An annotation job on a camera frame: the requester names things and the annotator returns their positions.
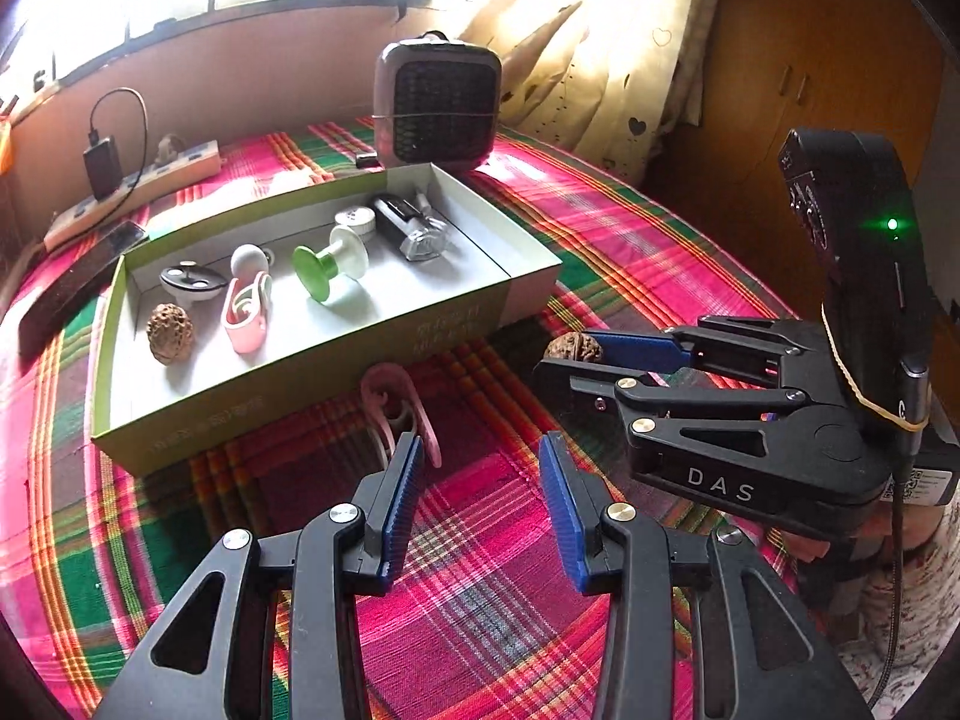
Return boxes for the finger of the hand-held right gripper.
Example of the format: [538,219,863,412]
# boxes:
[534,358,809,466]
[581,315,817,389]

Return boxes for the grey fan heater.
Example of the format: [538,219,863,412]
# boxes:
[373,31,503,170]

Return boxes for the wooden wardrobe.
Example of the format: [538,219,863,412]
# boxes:
[645,0,950,301]

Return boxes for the white power strip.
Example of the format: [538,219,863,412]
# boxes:
[43,139,222,254]

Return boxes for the small wrinkled walnut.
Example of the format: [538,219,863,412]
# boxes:
[544,331,605,365]

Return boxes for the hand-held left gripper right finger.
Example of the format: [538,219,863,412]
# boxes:
[538,431,875,720]

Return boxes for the white round knob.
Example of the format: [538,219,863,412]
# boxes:
[230,242,275,282]

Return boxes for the pink winder with white earphones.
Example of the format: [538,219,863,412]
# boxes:
[223,274,273,353]

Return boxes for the pink green plaid tablecloth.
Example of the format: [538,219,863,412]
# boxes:
[0,116,826,720]

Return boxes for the cream curtain with hearts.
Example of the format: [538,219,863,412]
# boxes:
[450,0,725,185]

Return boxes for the black charger with cable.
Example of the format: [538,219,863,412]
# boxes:
[82,88,151,203]

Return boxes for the black clear bottle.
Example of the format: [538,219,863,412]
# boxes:
[373,191,451,263]

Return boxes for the white round cap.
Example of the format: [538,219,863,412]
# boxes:
[334,206,378,241]

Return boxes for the green cardboard box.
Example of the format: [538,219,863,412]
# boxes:
[90,160,565,477]

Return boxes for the large wrinkled walnut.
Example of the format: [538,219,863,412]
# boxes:
[146,302,196,366]

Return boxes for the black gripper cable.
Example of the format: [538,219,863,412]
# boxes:
[870,420,935,710]

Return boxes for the pink cable winder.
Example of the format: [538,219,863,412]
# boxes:
[360,364,443,470]

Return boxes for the green and white spool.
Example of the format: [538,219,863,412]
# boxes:
[291,229,370,306]

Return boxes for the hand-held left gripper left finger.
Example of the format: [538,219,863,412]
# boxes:
[94,431,427,720]

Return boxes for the black oval magnet holder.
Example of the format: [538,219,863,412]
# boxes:
[159,261,230,308]

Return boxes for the black flat case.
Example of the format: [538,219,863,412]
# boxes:
[15,219,151,361]

